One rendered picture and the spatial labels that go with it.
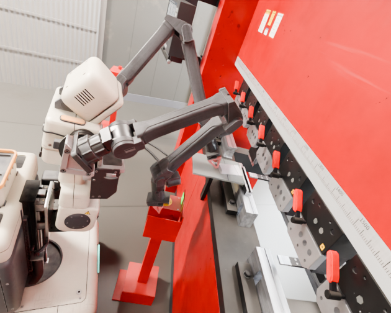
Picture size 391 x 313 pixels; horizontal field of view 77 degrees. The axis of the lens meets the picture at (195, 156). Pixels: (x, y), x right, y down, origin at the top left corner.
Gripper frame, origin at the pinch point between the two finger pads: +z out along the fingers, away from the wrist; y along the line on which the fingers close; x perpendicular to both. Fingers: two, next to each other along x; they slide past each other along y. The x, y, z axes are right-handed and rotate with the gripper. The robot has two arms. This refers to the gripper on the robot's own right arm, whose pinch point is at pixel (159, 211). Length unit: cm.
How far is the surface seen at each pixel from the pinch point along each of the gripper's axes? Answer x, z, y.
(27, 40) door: 249, -32, -190
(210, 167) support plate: 16.3, -14.5, 24.0
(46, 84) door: 256, 24, -186
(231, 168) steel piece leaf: 20.1, -11.8, 35.4
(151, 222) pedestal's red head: -4.6, 2.6, -3.0
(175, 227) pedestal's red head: -4.7, 5.5, 7.9
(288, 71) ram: 17, -62, 52
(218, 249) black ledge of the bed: -20.7, -0.5, 26.2
